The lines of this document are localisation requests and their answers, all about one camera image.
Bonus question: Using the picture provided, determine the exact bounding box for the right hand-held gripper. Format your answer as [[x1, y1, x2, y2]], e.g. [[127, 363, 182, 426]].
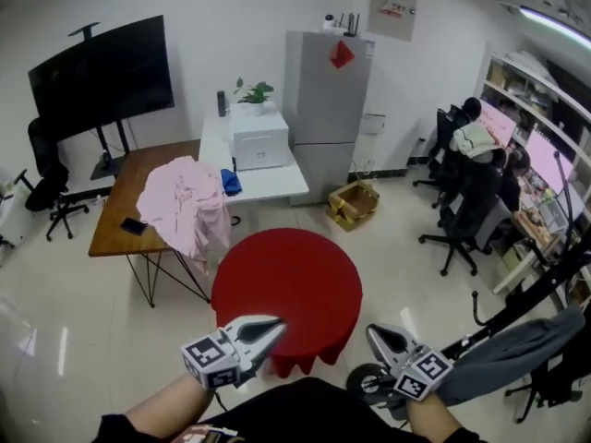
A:
[[366, 322, 452, 403]]

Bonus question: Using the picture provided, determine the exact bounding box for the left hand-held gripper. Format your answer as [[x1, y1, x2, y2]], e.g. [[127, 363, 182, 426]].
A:
[[179, 313, 288, 391]]

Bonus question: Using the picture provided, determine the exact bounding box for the black coat rack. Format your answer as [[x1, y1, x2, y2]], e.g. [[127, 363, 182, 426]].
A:
[[345, 150, 591, 406]]

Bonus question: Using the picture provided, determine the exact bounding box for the pink clothing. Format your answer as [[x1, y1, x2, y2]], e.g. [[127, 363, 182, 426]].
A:
[[136, 155, 233, 276]]

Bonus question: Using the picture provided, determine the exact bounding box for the person's left forearm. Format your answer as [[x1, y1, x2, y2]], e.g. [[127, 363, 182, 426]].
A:
[[123, 370, 219, 438]]

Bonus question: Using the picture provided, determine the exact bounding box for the person's right forearm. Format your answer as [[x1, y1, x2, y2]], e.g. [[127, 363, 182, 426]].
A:
[[404, 390, 464, 443]]

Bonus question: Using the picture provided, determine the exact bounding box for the round red-clothed table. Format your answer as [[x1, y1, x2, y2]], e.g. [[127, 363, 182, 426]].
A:
[[210, 227, 364, 378]]

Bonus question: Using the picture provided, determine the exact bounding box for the person's black top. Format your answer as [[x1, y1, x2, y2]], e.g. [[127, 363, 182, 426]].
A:
[[98, 376, 488, 443]]

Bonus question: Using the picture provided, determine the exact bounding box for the grey garment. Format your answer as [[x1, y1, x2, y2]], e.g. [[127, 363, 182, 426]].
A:
[[432, 305, 588, 406]]

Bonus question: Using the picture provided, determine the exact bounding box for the open cardboard box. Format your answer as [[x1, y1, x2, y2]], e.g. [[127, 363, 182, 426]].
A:
[[327, 179, 381, 233]]

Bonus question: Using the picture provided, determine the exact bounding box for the white desk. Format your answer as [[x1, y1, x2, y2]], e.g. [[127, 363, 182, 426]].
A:
[[198, 110, 310, 208]]

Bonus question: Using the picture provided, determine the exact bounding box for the black office chair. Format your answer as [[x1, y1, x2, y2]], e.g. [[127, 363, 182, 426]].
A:
[[24, 116, 91, 243], [504, 352, 591, 425], [411, 104, 468, 210], [416, 153, 514, 278]]

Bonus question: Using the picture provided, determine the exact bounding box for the blue cloth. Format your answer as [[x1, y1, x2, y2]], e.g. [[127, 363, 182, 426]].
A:
[[219, 168, 244, 198]]

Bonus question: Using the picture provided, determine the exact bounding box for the black phone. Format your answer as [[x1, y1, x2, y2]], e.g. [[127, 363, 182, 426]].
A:
[[120, 217, 150, 236]]

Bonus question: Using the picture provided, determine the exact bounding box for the white box appliance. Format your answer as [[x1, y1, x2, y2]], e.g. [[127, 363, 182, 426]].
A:
[[228, 102, 292, 173]]

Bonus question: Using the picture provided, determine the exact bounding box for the grey fridge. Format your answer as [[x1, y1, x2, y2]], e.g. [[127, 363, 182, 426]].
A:
[[282, 30, 377, 209]]

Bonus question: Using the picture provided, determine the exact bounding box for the black television stand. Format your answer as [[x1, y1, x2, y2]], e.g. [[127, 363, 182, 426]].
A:
[[67, 21, 131, 183]]

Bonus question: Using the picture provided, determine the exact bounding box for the green potted plant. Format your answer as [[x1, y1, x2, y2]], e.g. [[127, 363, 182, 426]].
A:
[[232, 76, 275, 117]]

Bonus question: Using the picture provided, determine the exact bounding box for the pink-lit monitor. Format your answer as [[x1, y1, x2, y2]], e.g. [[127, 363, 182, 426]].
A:
[[476, 98, 518, 148], [525, 128, 576, 194]]

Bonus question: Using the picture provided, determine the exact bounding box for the white cart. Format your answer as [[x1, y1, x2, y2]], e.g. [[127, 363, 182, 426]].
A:
[[0, 168, 37, 251]]

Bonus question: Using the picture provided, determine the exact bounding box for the red paper diamond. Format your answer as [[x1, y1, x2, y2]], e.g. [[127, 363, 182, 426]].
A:
[[328, 40, 355, 70]]

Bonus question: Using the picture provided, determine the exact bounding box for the white storage shelf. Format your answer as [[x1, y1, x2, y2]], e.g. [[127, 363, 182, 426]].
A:
[[478, 50, 591, 295]]

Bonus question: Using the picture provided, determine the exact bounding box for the large black television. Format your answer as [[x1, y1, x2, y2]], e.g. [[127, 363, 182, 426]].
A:
[[27, 14, 176, 134]]

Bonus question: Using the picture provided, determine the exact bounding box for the black router with antennas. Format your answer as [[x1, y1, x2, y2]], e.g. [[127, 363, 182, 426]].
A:
[[341, 12, 363, 38]]

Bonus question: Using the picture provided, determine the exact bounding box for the ceiling tube light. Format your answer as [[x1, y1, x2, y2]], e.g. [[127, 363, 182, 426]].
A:
[[517, 4, 591, 46]]

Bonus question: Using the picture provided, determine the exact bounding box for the wooden table with wire legs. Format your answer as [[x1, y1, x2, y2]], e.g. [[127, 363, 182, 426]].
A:
[[88, 138, 214, 309]]

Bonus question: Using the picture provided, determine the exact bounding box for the white wall box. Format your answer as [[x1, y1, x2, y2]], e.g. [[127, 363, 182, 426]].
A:
[[363, 113, 387, 136]]

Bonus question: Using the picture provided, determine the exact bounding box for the wall electrical panel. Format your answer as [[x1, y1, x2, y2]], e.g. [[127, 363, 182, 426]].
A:
[[366, 0, 419, 43]]

